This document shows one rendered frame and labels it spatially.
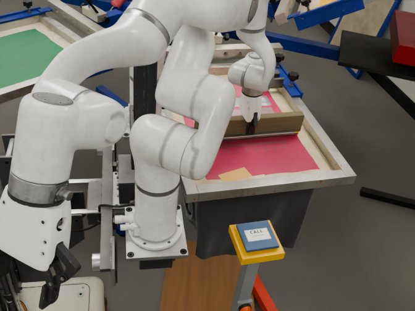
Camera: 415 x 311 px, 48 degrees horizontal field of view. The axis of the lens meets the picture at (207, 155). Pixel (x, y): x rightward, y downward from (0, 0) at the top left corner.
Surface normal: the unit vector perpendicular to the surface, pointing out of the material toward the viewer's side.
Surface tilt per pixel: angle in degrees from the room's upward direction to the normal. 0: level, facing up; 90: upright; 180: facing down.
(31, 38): 0
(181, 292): 0
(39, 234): 68
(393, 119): 0
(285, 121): 90
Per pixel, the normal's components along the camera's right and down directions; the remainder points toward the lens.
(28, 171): -0.12, 0.29
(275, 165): 0.10, -0.77
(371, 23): -0.93, -0.06
